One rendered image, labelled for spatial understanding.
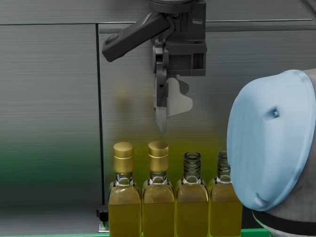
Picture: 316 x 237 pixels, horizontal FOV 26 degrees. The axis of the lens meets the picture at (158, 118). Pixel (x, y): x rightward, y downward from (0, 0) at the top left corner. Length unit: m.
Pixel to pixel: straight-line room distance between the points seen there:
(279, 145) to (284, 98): 0.04
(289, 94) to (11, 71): 0.76
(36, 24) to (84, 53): 0.10
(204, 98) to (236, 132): 0.61
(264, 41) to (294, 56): 0.06
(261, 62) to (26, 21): 0.42
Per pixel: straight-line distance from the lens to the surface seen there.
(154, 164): 1.14
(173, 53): 1.05
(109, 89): 1.23
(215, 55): 1.22
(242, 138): 0.62
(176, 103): 1.08
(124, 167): 1.14
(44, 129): 1.30
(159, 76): 1.04
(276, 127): 0.57
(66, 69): 1.25
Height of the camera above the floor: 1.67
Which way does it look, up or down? 24 degrees down
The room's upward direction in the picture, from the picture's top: straight up
